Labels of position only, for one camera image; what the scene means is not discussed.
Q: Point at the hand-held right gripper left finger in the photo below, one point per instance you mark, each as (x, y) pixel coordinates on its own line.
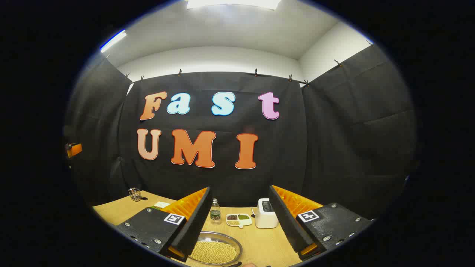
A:
(196, 218)

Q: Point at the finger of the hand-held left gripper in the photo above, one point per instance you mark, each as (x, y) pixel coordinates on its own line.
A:
(75, 150)

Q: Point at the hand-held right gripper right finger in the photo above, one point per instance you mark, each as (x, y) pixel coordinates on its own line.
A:
(287, 222)

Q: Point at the clear plastic water bottle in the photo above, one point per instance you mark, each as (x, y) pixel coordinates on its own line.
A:
(215, 213)

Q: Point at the white toaster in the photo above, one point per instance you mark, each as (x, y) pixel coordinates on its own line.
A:
(265, 218)

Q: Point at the pile of soybeans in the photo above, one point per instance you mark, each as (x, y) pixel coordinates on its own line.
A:
(213, 252)

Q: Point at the white divided dish of beans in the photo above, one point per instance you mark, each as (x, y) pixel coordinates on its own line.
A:
(239, 219)

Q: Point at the black backdrop cloth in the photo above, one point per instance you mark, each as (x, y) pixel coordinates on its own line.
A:
(315, 148)

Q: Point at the small ceiling light panel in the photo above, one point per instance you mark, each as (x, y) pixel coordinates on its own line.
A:
(113, 40)

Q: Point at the large ceiling light panel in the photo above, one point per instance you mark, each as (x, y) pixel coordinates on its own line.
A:
(233, 3)

